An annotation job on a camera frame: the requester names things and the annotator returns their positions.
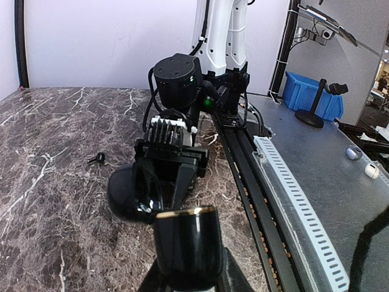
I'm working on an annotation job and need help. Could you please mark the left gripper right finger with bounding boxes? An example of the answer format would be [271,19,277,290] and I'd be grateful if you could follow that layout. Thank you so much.
[219,247,254,292]

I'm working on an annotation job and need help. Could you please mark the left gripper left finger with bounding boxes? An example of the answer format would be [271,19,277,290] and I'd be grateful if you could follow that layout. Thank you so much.
[137,262,167,292]

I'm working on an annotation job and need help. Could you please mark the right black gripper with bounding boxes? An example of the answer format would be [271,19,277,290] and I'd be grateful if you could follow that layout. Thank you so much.
[134,139,209,207]

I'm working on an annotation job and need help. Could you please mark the black charging case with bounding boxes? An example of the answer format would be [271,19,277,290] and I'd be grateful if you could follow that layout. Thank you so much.
[107,163,224,291]

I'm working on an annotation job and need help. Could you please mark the black earbud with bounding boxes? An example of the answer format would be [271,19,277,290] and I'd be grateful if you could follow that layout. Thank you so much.
[88,152,106,165]

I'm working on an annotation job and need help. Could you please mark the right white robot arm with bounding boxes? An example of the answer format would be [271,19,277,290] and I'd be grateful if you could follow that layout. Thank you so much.
[133,1,250,210]

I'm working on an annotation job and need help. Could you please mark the black desk stand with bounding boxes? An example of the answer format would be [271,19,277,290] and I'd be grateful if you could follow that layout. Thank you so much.
[294,78,349,128]

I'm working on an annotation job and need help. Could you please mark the blue plastic bin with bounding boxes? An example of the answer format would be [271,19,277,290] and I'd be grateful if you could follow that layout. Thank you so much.
[284,71,344,121]

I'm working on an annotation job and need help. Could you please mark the grey round knob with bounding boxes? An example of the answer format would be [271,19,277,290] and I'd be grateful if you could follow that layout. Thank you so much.
[345,145,363,161]

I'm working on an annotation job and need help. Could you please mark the white round knob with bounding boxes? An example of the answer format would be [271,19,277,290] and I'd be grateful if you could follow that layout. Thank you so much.
[364,164,380,179]

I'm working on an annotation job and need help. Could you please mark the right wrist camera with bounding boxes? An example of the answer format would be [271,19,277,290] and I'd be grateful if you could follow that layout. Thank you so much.
[145,116,198,147]

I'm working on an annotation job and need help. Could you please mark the black front frame rail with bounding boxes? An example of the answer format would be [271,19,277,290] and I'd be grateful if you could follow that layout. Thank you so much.
[212,114,305,291]

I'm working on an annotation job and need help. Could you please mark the white slotted cable duct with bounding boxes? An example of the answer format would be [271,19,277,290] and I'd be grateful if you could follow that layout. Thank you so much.
[253,136,349,291]

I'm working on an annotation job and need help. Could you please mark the right black frame post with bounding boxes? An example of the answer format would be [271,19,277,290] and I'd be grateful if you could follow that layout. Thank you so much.
[268,0,301,104]

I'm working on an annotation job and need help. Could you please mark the black frame post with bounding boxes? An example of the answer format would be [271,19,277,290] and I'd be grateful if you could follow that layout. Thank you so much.
[268,0,301,104]
[14,0,30,89]

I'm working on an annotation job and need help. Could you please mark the left black frame post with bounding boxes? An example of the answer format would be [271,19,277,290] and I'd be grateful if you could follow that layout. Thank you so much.
[14,0,30,89]

